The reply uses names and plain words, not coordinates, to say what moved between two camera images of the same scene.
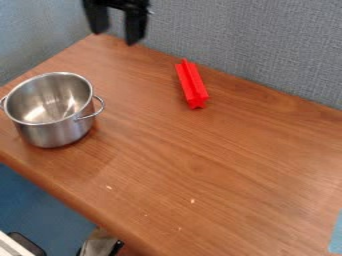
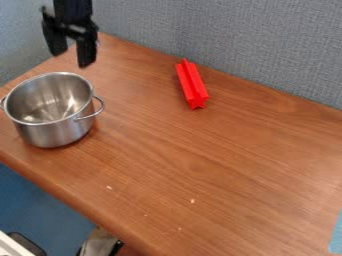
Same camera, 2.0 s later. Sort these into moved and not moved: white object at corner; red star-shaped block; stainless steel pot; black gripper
Moved: black gripper
Not moved: white object at corner; red star-shaped block; stainless steel pot
